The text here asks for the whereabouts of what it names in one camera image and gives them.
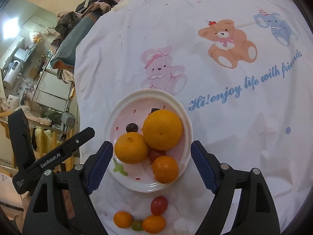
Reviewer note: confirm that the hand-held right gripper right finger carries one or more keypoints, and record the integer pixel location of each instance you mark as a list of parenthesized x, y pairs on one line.
[(204, 169)]

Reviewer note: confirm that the pile of clothes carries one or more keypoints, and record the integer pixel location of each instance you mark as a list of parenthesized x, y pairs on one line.
[(68, 22)]

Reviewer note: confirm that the white cartoon-print bedsheet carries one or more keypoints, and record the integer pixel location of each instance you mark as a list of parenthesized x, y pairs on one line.
[(220, 127)]

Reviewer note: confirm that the pink strawberry-print plate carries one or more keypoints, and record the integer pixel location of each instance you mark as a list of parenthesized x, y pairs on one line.
[(129, 112)]

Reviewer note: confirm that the dark purple cherry tomato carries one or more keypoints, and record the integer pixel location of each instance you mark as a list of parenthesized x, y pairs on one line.
[(154, 110), (132, 127)]

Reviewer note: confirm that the cream hanging garment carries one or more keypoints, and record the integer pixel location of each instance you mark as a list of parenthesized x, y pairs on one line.
[(29, 113)]

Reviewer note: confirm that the green cherry tomato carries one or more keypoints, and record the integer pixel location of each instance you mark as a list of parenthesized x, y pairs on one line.
[(137, 225)]

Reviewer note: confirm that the grey range hood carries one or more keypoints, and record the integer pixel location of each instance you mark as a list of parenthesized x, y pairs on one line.
[(20, 53)]

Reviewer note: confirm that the white water heater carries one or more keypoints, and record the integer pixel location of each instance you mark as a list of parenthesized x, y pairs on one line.
[(12, 71)]

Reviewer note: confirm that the hanging plastic bag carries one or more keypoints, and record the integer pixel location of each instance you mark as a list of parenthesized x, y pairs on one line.
[(36, 35)]

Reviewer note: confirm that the small tangerine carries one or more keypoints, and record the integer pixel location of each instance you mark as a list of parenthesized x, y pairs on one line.
[(153, 224), (123, 219), (165, 169)]

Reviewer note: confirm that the floral cloth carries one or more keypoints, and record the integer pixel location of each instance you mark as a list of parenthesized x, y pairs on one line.
[(66, 74)]

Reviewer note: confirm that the large orange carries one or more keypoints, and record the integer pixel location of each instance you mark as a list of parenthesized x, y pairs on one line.
[(162, 130), (132, 147)]

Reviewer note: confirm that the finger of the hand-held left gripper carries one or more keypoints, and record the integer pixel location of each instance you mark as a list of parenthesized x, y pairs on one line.
[(78, 140)]

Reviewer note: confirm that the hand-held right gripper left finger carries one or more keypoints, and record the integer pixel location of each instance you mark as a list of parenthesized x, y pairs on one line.
[(97, 169)]

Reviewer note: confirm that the yellow wooden rack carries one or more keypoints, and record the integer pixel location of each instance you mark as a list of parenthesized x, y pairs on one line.
[(46, 139)]

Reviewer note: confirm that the red cherry tomato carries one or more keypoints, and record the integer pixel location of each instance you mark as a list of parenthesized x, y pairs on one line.
[(156, 154), (159, 205)]

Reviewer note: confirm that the white base cabinets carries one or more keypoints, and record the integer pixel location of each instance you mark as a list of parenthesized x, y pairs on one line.
[(52, 85)]

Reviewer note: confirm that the teal cushion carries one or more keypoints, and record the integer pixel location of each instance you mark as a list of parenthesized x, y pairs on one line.
[(73, 41)]

